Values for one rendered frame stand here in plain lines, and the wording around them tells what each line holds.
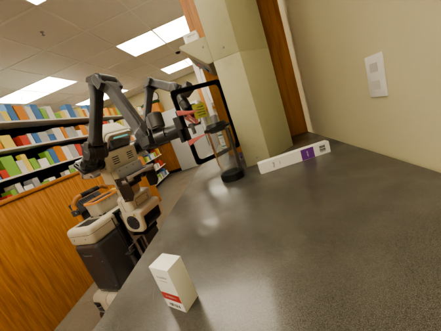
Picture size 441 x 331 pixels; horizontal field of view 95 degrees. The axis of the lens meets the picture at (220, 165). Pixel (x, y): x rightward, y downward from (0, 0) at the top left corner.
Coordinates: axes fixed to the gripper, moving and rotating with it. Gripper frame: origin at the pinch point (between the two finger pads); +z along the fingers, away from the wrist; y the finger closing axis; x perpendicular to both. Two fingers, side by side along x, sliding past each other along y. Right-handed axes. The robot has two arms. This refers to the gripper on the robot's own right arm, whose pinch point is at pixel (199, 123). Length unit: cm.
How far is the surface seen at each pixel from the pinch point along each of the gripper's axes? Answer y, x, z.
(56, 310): -109, 42, -183
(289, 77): 7, 46, 49
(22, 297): -79, 30, -183
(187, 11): 58, 46, 5
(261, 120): -7.7, 10.2, 24.0
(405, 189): -26, -40, 43
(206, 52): 25.2, 8.9, 10.5
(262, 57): 17.6, 18.8, 32.9
